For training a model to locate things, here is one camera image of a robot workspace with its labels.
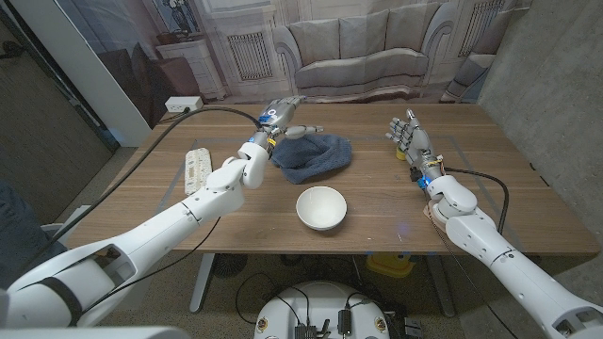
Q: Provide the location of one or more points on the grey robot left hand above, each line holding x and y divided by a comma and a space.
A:
275, 115

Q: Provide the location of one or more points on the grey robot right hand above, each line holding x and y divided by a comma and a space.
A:
419, 146

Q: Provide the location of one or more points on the blue towel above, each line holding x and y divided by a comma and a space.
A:
315, 157

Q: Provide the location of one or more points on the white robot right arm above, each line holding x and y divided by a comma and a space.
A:
518, 278

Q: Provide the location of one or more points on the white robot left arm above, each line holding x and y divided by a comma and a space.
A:
155, 235

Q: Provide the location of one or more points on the white bowl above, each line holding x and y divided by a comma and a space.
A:
321, 207

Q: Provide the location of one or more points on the white power strip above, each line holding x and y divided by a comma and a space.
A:
184, 104

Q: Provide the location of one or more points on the printed sofa room backdrop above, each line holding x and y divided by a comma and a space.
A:
358, 56

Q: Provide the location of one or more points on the yellow object under table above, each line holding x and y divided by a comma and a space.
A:
388, 266

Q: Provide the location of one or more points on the white table leg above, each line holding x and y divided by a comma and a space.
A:
440, 287
202, 282

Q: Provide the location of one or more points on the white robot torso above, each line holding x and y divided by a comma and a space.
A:
322, 306

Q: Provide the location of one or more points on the black adapter on torso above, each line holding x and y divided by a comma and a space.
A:
344, 322

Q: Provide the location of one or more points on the black connector block on torso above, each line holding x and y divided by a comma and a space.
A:
306, 332

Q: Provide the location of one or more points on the person in blue jeans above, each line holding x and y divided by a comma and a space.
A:
19, 235

